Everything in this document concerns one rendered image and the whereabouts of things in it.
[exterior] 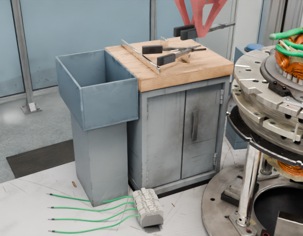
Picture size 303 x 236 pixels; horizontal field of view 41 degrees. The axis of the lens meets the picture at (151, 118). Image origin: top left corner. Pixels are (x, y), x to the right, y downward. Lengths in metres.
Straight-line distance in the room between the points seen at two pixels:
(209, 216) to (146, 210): 0.12
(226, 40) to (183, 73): 2.30
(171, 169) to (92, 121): 0.23
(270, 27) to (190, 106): 0.43
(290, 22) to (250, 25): 1.91
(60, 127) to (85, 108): 2.03
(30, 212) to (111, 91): 0.32
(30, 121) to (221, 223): 2.17
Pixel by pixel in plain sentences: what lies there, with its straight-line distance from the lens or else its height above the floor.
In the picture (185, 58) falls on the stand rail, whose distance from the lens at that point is 0.80.
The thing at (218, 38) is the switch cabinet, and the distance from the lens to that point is 3.11.
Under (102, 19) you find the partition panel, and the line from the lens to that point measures 2.97.
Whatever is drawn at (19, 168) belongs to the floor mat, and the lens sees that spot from 2.38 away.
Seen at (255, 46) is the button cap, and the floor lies 1.04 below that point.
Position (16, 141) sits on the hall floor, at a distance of 2.65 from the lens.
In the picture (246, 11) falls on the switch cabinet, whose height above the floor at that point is 0.64.
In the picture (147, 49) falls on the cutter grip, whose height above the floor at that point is 1.09.
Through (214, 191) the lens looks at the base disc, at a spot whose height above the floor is 0.80.
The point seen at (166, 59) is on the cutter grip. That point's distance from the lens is 0.74.
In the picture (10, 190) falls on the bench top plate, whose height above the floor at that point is 0.78.
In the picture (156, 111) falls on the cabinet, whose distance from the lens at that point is 0.77.
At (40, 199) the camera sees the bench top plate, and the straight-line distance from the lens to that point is 0.91.
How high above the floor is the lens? 1.35
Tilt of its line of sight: 29 degrees down
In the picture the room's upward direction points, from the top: 1 degrees clockwise
